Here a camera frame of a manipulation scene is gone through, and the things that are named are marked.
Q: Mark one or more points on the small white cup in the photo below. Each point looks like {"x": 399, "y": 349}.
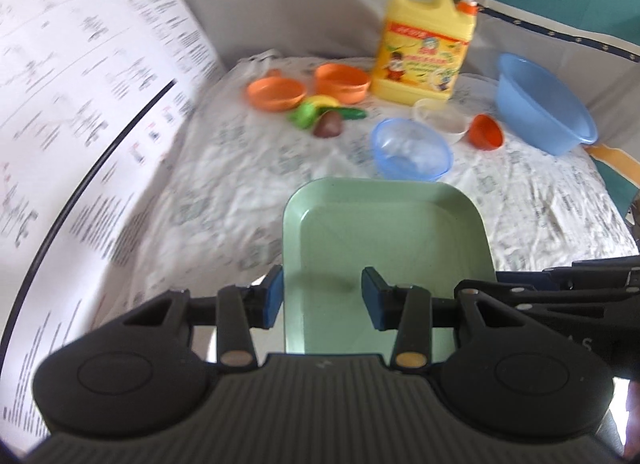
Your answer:
{"x": 447, "y": 122}

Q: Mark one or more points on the yellow detergent pump bottle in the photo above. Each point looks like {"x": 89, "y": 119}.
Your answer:
{"x": 422, "y": 54}

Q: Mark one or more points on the dark green toy cucumber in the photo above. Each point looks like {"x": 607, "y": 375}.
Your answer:
{"x": 352, "y": 114}

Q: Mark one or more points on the clear blue bowl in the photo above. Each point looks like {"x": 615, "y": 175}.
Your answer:
{"x": 410, "y": 149}

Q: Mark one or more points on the light green toy vegetable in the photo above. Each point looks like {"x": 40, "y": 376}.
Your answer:
{"x": 302, "y": 116}

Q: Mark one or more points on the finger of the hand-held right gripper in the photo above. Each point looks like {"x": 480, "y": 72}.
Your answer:
{"x": 585, "y": 276}

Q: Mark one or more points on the blue plastic basin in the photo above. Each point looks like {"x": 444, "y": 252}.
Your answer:
{"x": 542, "y": 104}

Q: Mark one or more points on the white printed cloth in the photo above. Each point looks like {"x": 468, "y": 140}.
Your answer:
{"x": 225, "y": 204}

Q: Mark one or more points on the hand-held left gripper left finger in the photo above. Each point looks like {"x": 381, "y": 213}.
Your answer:
{"x": 272, "y": 296}

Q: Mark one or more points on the printed white paper sheet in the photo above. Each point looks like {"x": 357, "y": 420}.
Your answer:
{"x": 75, "y": 119}

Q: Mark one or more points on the yellow toy fruit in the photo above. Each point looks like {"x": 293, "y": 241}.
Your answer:
{"x": 324, "y": 101}

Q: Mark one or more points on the green rectangular plate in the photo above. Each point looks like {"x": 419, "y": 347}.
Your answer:
{"x": 380, "y": 224}

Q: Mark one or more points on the brown toy fruit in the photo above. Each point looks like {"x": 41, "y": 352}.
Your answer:
{"x": 327, "y": 125}

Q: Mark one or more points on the small round orange bowl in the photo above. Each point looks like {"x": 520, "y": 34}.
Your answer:
{"x": 486, "y": 133}

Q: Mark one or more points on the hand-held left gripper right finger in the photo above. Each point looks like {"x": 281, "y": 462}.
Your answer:
{"x": 372, "y": 300}

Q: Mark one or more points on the wide orange bowl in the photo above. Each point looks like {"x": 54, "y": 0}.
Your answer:
{"x": 342, "y": 84}

